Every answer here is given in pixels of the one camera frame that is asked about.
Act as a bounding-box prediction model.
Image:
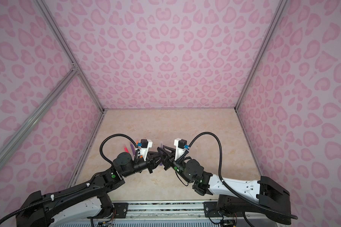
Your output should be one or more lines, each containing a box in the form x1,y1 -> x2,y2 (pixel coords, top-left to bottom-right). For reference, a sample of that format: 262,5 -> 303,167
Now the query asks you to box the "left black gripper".
123,151 -> 161,179

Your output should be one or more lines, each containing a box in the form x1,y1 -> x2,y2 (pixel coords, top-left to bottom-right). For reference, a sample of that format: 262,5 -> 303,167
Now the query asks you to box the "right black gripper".
156,146 -> 193,184

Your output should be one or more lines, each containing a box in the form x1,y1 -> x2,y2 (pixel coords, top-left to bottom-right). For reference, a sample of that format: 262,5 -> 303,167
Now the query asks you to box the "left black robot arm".
16,151 -> 161,227

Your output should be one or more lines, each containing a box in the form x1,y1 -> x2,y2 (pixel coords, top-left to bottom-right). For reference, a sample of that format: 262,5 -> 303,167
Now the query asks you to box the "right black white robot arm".
157,146 -> 292,225

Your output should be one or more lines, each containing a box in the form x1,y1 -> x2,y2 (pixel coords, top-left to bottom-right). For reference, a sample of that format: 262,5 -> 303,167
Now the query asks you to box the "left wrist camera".
137,139 -> 153,161

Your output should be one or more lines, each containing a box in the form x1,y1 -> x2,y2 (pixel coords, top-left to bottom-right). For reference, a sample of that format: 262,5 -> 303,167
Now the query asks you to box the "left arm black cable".
0,133 -> 137,227

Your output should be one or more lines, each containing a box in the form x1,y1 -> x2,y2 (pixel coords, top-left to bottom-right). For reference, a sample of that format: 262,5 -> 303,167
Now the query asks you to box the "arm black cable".
187,131 -> 298,220
0,133 -> 137,227

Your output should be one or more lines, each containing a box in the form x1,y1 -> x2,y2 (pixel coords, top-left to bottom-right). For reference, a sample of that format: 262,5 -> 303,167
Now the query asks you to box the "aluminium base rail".
52,200 -> 290,227

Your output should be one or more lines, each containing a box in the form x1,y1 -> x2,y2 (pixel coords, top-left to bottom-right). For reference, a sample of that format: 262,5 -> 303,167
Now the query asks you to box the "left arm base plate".
88,202 -> 129,219

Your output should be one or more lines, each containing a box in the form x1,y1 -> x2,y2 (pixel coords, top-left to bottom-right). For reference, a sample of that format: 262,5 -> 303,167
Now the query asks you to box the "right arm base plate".
203,201 -> 223,218

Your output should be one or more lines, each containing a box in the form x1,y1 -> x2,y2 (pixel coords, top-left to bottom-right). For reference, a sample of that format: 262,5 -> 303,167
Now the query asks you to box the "diagonal aluminium frame bar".
0,67 -> 78,171

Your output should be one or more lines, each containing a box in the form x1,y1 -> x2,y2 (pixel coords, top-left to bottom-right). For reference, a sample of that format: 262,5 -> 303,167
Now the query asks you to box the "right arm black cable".
187,131 -> 298,220

